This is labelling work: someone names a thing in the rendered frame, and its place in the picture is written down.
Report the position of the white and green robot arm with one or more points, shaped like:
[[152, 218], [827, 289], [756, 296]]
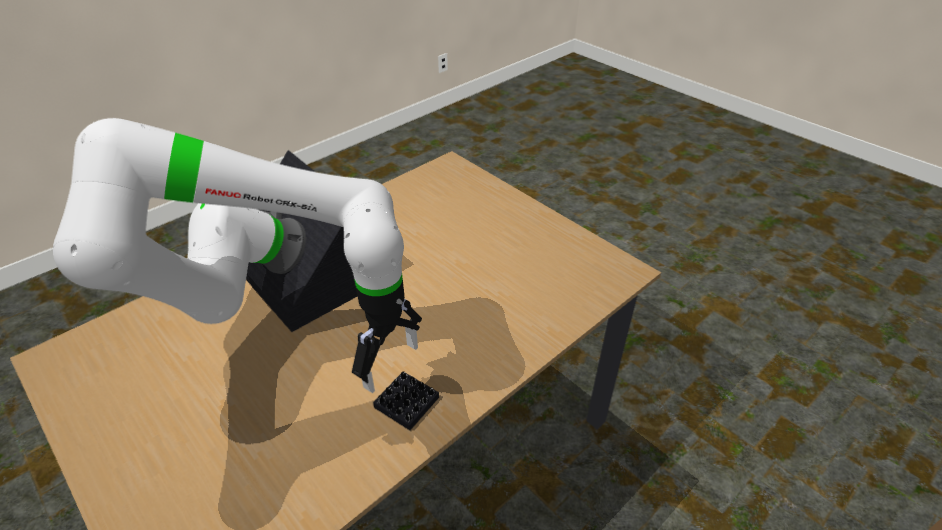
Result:
[[119, 165]]

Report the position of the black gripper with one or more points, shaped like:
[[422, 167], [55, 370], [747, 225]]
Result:
[[381, 326]]

